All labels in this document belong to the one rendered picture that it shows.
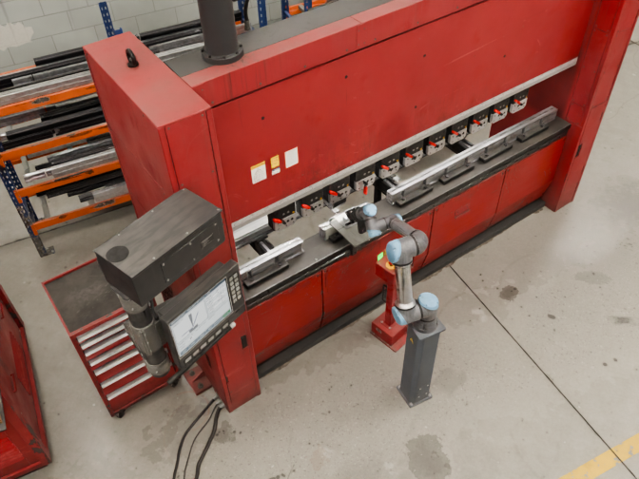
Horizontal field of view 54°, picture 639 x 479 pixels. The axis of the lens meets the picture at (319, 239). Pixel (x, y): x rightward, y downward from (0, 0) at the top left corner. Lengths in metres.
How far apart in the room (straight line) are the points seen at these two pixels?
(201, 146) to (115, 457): 2.32
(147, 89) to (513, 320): 3.17
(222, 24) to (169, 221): 0.90
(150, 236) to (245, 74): 0.87
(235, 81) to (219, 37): 0.20
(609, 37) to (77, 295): 3.86
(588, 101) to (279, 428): 3.25
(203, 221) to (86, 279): 1.44
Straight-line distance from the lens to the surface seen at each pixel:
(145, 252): 2.62
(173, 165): 2.79
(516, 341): 4.79
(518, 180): 5.17
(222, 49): 2.99
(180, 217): 2.74
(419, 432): 4.27
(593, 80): 5.10
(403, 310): 3.52
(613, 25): 4.89
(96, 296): 3.87
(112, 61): 3.18
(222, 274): 2.94
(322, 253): 3.97
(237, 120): 3.10
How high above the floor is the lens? 3.77
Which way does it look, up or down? 45 degrees down
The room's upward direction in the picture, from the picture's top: 2 degrees counter-clockwise
